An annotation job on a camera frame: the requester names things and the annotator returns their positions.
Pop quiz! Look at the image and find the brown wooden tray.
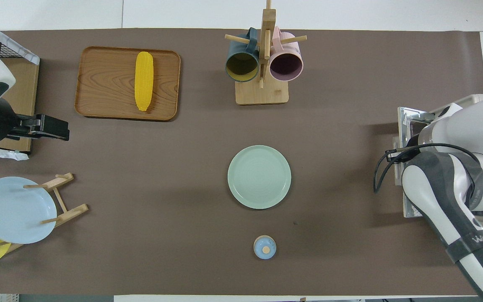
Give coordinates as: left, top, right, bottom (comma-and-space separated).
75, 46, 181, 122

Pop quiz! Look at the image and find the yellow corn cob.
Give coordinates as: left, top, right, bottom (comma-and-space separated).
135, 51, 154, 112

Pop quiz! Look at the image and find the wooden plate rack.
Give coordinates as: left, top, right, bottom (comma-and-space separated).
0, 172, 89, 254

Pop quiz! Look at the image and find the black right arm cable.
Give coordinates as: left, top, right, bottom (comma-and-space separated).
374, 143, 481, 194

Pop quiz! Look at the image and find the wooden mug tree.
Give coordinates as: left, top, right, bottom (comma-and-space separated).
225, 0, 308, 105

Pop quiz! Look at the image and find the pink mug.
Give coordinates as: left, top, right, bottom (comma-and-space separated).
269, 27, 304, 82

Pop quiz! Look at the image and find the narrow wooden board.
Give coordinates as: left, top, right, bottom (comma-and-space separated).
0, 59, 39, 152

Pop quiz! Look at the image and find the brown table mat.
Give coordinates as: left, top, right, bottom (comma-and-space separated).
0, 29, 483, 296

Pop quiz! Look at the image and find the cream toaster oven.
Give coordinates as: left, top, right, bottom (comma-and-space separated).
395, 94, 483, 252

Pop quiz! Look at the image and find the pale green plate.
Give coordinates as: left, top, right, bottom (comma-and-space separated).
227, 145, 292, 210

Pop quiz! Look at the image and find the small blue call bell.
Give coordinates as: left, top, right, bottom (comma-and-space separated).
253, 235, 277, 260

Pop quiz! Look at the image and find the light blue plate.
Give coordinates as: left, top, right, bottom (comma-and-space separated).
0, 177, 57, 245

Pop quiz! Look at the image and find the oven door with handle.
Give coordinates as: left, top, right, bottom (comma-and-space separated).
397, 107, 435, 219

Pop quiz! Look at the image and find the white checked cloth liner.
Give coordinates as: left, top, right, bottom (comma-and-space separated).
0, 16, 41, 162

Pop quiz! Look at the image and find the dark blue mug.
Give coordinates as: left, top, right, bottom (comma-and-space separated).
225, 27, 260, 83

